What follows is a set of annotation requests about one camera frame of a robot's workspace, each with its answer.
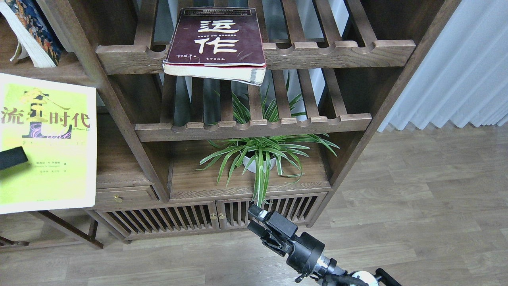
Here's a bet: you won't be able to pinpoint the colourful 300 paperback book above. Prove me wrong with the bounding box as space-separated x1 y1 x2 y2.
0 0 62 68

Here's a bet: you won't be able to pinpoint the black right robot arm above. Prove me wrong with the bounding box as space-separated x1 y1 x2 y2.
247 205 400 286

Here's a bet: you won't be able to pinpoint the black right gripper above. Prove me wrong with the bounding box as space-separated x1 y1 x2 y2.
247 204 338 280

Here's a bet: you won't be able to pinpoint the dark wooden bookshelf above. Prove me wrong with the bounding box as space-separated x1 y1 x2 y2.
1 0 460 243

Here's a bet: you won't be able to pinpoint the dark wooden side frame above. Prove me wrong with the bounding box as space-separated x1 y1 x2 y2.
1 211 104 252

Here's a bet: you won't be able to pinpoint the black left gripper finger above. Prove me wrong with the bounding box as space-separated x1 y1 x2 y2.
0 146 28 170

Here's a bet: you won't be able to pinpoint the white plant pot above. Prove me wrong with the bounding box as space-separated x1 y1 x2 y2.
242 152 276 173

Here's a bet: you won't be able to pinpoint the green spider plant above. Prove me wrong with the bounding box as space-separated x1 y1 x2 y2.
193 75 340 211

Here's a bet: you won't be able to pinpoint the brass drawer knob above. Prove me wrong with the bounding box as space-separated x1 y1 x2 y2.
113 194 123 203

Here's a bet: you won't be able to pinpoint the white pleated curtain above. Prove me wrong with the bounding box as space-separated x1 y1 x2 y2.
378 0 508 131

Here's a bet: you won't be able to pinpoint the maroon book white characters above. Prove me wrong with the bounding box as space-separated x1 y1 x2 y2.
163 7 266 86

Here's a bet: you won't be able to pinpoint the yellow green cover book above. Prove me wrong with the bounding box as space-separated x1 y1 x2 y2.
0 73 97 214

